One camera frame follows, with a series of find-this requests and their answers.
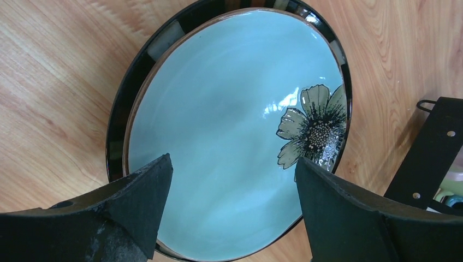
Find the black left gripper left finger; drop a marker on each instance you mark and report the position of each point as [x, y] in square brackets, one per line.
[116, 222]

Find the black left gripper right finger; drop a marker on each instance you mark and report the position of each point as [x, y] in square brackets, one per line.
[345, 222]

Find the black bottom plate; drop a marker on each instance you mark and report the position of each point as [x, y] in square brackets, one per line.
[185, 21]

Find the light blue flower plate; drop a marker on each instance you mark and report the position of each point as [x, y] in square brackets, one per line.
[236, 103]

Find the light green mug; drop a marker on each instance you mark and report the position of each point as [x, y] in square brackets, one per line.
[448, 187]

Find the pink ceramic mug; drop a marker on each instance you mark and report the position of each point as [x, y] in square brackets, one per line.
[455, 171]

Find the black wire dish rack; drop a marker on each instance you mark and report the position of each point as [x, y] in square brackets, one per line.
[430, 157]

